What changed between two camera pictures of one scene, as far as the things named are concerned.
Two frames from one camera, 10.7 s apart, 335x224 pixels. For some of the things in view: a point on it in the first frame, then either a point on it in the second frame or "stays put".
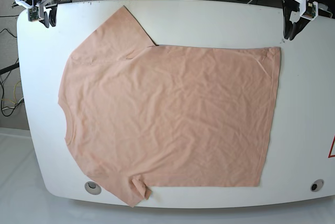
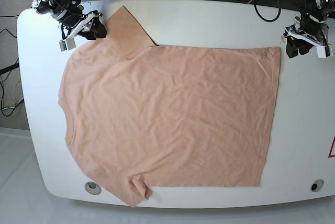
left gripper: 53,14 to 86,24
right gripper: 290,3 to 309,29
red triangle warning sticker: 330,155 stays put
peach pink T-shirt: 142,115 stays put
